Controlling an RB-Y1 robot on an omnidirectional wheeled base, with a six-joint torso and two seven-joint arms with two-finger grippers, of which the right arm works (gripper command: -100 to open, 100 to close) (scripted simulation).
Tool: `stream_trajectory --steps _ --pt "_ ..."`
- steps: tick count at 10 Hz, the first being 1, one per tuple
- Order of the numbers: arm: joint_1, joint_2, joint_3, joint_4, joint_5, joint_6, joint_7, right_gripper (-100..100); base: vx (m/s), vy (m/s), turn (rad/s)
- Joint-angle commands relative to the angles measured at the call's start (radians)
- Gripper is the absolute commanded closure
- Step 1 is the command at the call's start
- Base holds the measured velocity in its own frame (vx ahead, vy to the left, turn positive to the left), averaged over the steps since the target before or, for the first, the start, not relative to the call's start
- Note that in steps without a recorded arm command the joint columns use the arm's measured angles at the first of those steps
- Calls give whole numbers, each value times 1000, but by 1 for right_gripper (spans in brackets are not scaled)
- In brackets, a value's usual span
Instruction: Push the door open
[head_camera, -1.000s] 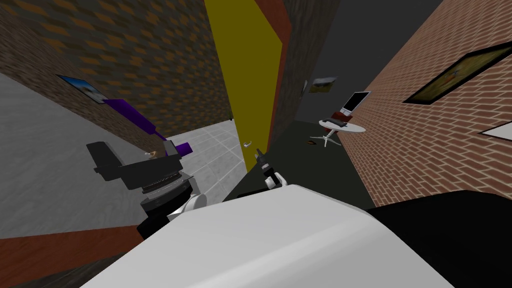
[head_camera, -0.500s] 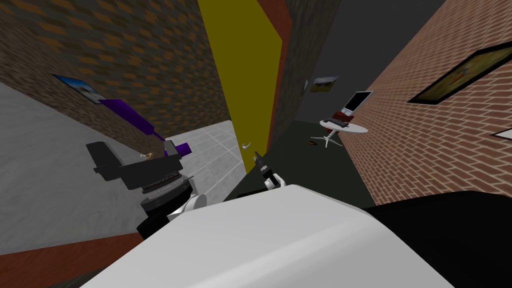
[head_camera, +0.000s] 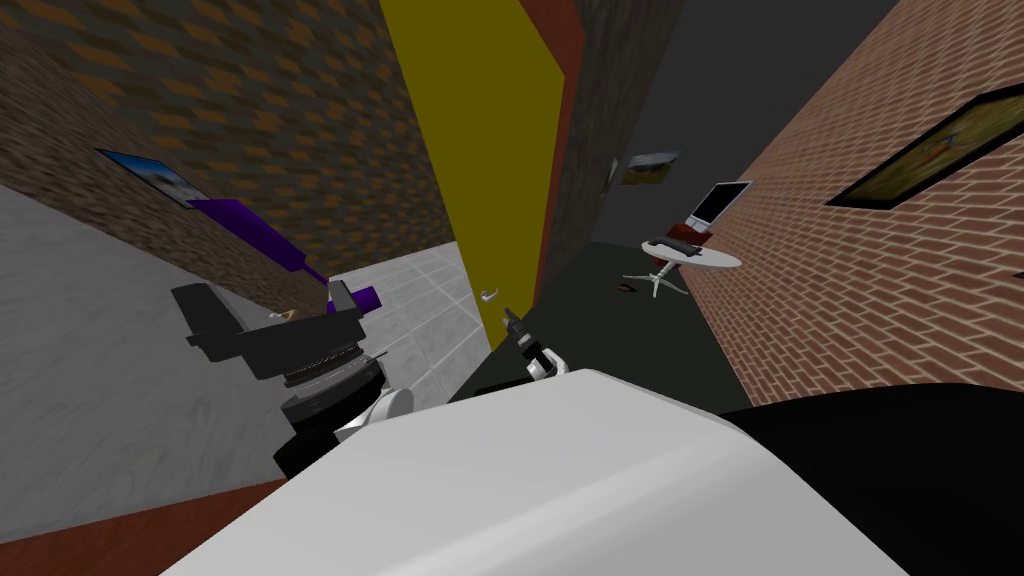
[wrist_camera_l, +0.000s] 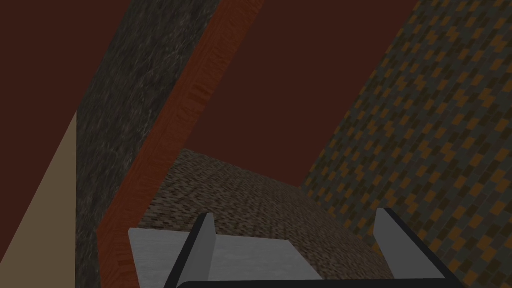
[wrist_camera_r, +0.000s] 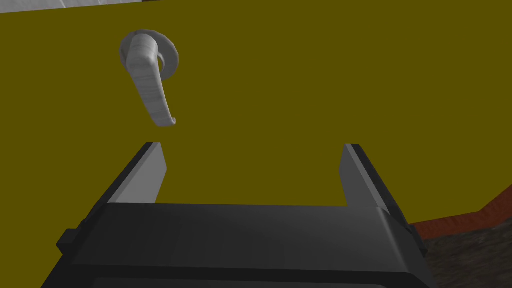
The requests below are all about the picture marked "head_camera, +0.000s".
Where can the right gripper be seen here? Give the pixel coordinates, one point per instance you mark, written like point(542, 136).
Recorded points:
point(518, 330)

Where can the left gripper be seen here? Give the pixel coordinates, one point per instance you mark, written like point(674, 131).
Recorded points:
point(296, 344)

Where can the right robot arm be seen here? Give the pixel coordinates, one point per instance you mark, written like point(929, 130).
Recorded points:
point(888, 480)

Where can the purple long furniture piece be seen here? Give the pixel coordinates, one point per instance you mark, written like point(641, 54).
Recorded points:
point(256, 232)

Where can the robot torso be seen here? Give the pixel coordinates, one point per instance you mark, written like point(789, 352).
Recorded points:
point(528, 488)

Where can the yellow door leaf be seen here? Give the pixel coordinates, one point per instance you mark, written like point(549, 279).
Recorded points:
point(480, 160)

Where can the white round table with monitor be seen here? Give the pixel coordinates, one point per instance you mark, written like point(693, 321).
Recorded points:
point(694, 254)

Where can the blue wall picture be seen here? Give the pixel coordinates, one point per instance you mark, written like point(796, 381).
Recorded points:
point(156, 178)

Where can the small green wall picture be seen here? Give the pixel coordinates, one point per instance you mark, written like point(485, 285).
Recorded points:
point(650, 168)

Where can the black framed wall picture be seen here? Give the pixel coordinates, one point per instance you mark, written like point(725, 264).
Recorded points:
point(932, 152)

